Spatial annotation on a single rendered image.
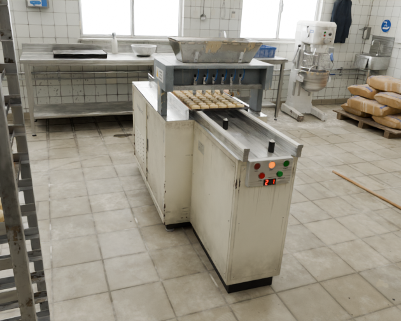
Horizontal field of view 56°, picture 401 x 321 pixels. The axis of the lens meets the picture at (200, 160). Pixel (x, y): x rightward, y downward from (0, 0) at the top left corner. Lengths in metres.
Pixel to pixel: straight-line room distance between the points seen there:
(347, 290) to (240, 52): 1.59
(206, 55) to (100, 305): 1.57
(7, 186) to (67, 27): 4.59
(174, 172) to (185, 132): 0.28
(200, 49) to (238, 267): 1.30
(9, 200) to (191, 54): 1.74
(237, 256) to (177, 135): 0.85
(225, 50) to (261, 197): 0.98
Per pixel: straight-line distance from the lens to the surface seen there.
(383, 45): 7.07
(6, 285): 1.53
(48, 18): 5.34
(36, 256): 1.47
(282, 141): 2.03
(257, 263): 2.20
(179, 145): 2.45
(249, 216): 1.99
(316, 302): 2.36
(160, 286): 2.32
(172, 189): 2.56
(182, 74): 2.42
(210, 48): 2.41
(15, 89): 1.24
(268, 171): 1.88
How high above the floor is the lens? 1.51
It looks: 22 degrees down
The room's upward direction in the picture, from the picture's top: 3 degrees clockwise
